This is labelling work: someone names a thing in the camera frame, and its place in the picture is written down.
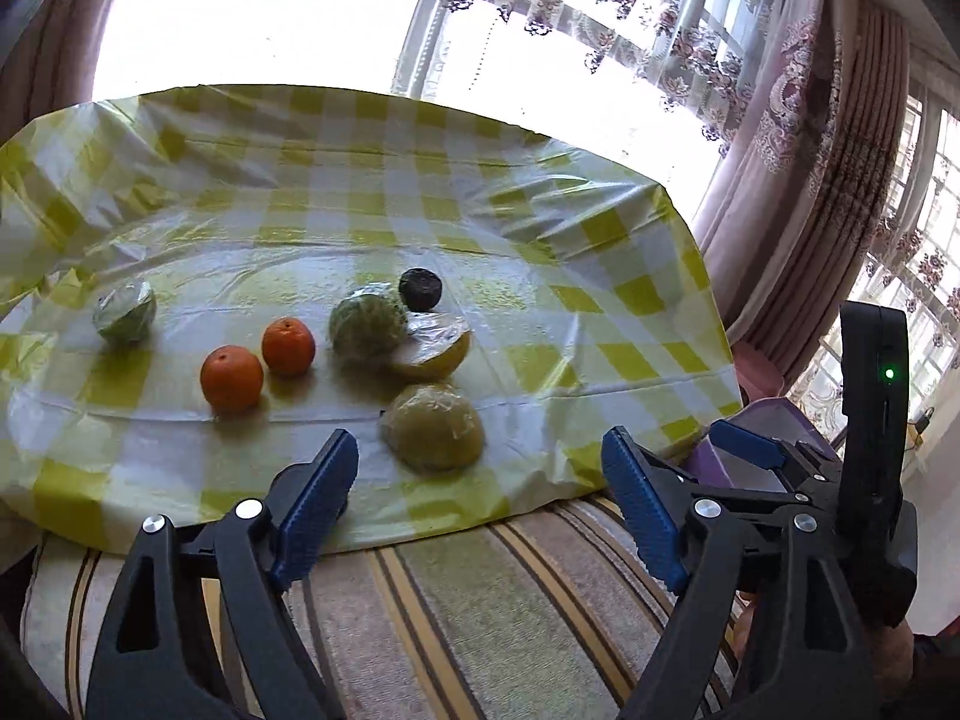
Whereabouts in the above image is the medium orange tangerine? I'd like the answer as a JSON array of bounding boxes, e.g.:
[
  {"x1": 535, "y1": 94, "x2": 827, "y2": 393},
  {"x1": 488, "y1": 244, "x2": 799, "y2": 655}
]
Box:
[{"x1": 199, "y1": 344, "x2": 263, "y2": 415}]

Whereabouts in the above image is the small orange tangerine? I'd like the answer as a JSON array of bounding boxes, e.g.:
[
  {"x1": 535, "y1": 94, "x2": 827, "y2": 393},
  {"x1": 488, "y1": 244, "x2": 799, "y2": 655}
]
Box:
[{"x1": 260, "y1": 317, "x2": 316, "y2": 377}]

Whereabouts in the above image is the green fruit half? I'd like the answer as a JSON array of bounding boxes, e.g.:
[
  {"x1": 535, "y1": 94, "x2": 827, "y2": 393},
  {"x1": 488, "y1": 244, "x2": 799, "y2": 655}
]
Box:
[{"x1": 93, "y1": 280, "x2": 156, "y2": 344}]

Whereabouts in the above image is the yellow-green fruit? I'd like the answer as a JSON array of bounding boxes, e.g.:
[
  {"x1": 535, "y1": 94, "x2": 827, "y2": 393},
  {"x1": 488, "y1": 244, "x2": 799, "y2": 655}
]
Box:
[{"x1": 379, "y1": 383, "x2": 485, "y2": 473}]

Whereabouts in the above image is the yellow cut fruit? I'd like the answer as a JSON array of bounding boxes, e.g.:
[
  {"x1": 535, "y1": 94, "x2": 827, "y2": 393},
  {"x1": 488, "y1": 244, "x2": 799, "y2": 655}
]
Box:
[{"x1": 389, "y1": 312, "x2": 472, "y2": 382}]

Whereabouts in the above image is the dark mangosteen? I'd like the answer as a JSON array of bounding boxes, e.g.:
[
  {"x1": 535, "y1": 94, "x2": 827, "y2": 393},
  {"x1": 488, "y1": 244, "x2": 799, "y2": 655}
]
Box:
[{"x1": 397, "y1": 268, "x2": 443, "y2": 312}]

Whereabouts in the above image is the person's right hand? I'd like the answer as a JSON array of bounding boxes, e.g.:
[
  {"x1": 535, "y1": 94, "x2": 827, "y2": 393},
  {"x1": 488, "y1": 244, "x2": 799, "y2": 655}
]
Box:
[{"x1": 730, "y1": 598, "x2": 925, "y2": 706}]

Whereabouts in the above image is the purple white cardboard box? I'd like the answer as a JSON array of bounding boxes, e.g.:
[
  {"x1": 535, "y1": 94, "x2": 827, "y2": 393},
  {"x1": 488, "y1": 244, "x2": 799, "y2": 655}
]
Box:
[{"x1": 683, "y1": 398, "x2": 839, "y2": 493}]

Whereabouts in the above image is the pink plastic stool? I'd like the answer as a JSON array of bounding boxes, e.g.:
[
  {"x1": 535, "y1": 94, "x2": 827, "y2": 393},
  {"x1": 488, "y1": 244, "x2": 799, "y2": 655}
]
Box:
[{"x1": 732, "y1": 341, "x2": 784, "y2": 403}]

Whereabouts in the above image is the striped towel cushion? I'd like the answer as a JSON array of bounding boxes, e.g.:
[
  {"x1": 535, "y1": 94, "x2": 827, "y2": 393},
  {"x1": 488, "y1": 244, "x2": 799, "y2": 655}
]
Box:
[{"x1": 2, "y1": 494, "x2": 675, "y2": 718}]

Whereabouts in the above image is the pink curtain right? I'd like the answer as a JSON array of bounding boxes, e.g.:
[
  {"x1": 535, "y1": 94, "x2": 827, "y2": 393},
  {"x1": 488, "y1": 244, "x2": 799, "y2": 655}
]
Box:
[{"x1": 697, "y1": 0, "x2": 910, "y2": 383}]

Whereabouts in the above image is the pink curtain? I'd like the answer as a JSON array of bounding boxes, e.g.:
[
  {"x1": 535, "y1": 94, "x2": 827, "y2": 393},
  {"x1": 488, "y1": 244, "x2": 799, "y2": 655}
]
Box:
[
  {"x1": 2, "y1": 0, "x2": 114, "y2": 142},
  {"x1": 697, "y1": 0, "x2": 910, "y2": 383}
]

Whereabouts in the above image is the yellow checkered plastic tablecloth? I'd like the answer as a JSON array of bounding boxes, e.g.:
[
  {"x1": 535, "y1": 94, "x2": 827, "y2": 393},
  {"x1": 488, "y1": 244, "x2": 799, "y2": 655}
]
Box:
[{"x1": 2, "y1": 86, "x2": 740, "y2": 553}]

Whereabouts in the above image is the floral lace sheer curtain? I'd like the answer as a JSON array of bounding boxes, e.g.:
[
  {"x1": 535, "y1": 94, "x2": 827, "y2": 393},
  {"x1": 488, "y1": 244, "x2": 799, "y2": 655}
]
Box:
[{"x1": 141, "y1": 0, "x2": 960, "y2": 436}]

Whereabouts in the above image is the pink curtain left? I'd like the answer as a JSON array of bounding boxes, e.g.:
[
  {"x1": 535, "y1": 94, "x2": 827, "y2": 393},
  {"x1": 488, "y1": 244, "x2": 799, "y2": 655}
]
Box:
[{"x1": 2, "y1": 0, "x2": 114, "y2": 142}]

